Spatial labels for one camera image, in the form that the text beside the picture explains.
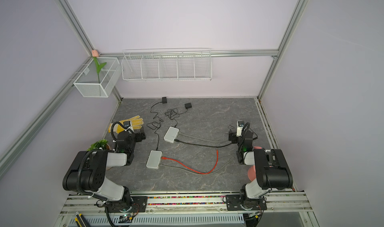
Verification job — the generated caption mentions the white network switch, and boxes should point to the white network switch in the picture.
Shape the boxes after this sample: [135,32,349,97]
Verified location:
[146,150,163,170]
[164,127,180,143]

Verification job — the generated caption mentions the red ethernet cable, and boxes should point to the red ethernet cable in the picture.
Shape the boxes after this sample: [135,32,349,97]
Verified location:
[161,148,219,175]

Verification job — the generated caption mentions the black ethernet cable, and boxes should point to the black ethernet cable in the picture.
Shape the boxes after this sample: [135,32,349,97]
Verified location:
[174,138,233,149]

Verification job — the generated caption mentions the black power adapter cable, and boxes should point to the black power adapter cable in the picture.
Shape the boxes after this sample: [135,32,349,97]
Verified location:
[146,96,168,151]
[164,102,193,128]

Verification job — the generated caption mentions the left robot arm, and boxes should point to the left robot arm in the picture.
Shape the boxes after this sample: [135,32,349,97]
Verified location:
[63,119,147,215]

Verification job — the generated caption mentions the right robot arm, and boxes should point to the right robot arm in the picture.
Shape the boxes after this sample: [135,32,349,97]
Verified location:
[223,121,293,212]

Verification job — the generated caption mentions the yellow white work glove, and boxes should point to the yellow white work glove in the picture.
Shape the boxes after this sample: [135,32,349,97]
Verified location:
[113,115,144,134]

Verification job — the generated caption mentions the potted green plant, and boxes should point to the potted green plant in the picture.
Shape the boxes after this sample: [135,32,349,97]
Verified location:
[87,139,110,151]

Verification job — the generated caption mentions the pink watering can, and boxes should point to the pink watering can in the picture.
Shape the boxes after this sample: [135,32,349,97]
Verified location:
[244,152,256,182]

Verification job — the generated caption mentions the small white mesh basket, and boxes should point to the small white mesh basket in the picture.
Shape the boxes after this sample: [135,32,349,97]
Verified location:
[74,57,122,98]

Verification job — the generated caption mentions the artificial pink tulip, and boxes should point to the artificial pink tulip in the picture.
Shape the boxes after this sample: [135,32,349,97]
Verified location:
[92,50,107,83]

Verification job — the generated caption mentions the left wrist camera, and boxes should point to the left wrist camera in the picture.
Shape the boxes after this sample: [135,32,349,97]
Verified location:
[123,121,135,133]

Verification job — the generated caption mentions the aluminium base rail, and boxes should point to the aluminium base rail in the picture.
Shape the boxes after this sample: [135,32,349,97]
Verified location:
[55,189,319,227]

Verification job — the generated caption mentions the long white wire basket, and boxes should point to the long white wire basket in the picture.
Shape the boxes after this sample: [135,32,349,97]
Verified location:
[122,48,213,81]

